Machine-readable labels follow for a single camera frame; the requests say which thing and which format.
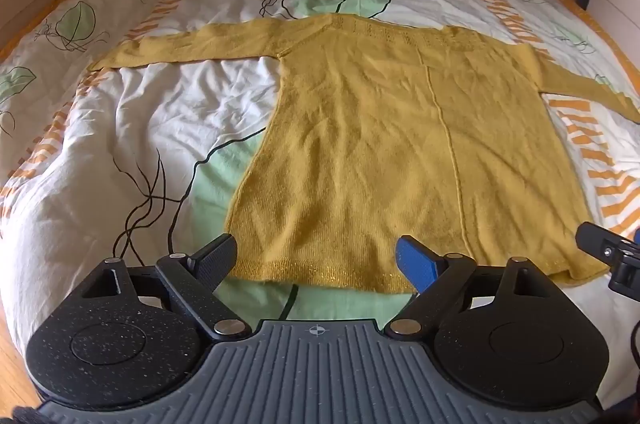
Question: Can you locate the yellow knitted sweater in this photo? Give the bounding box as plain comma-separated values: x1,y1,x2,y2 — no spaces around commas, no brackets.
90,13,640,295

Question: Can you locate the leaf print white duvet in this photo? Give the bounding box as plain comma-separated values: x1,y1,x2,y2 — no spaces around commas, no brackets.
0,0,640,355

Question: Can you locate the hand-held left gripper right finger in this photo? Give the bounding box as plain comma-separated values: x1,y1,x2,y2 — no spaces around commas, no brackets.
384,234,553,339

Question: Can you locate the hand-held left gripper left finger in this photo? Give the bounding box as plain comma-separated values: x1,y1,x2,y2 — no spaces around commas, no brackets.
80,234,252,339

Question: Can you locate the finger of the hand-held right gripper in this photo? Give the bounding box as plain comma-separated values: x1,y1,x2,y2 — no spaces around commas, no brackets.
575,221,640,289

